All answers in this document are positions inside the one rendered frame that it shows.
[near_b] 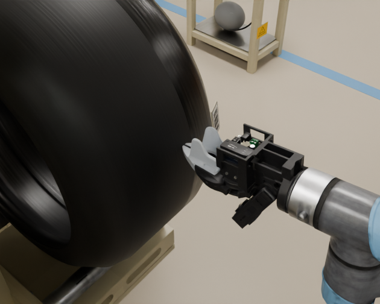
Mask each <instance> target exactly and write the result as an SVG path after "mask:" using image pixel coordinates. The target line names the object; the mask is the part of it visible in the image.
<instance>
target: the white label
mask: <svg viewBox="0 0 380 304"><path fill-rule="evenodd" d="M211 120H212V127H213V128H215V129H216V130H217V131H219V128H220V122H219V115H218V103H217V100H216V101H215V104H214V106H213V108H212V110H211Z"/></svg>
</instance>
